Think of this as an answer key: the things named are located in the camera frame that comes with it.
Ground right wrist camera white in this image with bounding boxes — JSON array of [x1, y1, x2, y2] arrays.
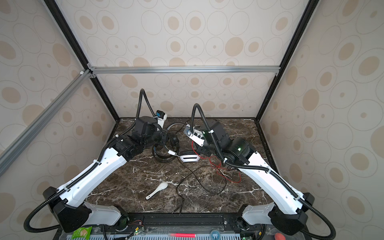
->
[[183, 124, 205, 147]]

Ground white ceramic spoon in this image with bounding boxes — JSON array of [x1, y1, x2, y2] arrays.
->
[[146, 182, 168, 200]]

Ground aluminium rail left wall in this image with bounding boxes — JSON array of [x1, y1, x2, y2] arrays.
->
[[1, 70, 91, 175]]

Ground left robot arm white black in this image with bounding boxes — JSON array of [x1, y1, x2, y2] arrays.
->
[[24, 89, 167, 233]]

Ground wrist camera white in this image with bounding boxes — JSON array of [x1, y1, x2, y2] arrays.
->
[[183, 124, 205, 147], [155, 110, 168, 128]]

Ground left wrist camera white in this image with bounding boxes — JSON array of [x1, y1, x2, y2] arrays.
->
[[155, 110, 168, 128]]

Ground green snack packet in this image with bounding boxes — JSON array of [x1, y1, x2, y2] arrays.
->
[[71, 227, 93, 240]]

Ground blue tape roll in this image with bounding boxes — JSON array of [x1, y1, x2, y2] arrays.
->
[[210, 230, 221, 240]]

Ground horizontal aluminium rail back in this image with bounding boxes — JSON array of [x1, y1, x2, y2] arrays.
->
[[91, 66, 280, 74]]

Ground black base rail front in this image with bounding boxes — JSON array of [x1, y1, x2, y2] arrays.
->
[[53, 212, 313, 240]]

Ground red round object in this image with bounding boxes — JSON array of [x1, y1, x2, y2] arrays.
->
[[274, 233, 286, 240]]

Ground pink pen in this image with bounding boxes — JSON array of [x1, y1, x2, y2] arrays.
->
[[169, 233, 196, 238]]

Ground black blue headphones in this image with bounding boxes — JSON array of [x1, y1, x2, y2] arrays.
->
[[152, 122, 228, 216]]

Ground white headphones with red cable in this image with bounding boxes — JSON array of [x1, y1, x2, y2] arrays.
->
[[166, 122, 243, 184]]

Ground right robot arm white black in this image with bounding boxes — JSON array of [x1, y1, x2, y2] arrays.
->
[[186, 104, 337, 240]]

